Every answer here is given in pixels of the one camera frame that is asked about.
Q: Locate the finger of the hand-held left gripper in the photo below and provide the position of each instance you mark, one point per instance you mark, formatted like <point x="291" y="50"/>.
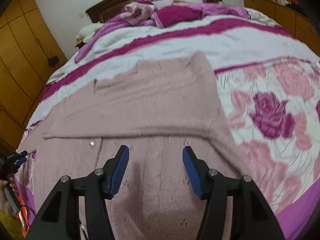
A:
<point x="22" y="156"/>

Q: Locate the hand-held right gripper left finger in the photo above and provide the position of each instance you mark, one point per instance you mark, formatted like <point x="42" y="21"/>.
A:
<point x="120" y="170"/>

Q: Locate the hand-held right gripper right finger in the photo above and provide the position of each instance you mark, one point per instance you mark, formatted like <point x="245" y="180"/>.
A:
<point x="191" y="172"/>

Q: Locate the pink knit sweater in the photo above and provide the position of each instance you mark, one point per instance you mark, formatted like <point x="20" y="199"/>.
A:
<point x="155" y="105"/>

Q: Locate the person's left forearm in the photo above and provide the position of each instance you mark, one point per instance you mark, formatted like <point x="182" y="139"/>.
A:
<point x="8" y="226"/>

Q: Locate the person's left hand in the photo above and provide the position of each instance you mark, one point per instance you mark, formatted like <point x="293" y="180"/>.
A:
<point x="3" y="197"/>

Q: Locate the orange bag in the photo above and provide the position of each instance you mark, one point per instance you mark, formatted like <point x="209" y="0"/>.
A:
<point x="25" y="215"/>

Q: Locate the small black device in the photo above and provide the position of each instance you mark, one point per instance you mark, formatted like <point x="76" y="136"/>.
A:
<point x="53" y="60"/>

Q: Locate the brown wooden wardrobe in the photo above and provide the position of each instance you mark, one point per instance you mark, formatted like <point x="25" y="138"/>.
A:
<point x="20" y="55"/>

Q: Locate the dark wooden nightstand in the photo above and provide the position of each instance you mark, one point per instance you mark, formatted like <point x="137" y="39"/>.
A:
<point x="79" y="45"/>

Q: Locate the floral pink white blanket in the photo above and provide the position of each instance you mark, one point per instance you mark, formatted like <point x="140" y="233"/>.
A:
<point x="262" y="55"/>

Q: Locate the white plush toy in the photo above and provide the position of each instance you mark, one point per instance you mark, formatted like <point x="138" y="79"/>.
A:
<point x="88" y="30"/>

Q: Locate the magenta fleece blanket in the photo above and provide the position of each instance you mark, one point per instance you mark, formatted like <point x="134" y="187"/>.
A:
<point x="175" y="15"/>

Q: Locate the dark wooden headboard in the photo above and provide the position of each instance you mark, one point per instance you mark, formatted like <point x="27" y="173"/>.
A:
<point x="112" y="0"/>

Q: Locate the brown wooden cabinet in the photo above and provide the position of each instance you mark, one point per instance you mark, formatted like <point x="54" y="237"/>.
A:
<point x="287" y="17"/>

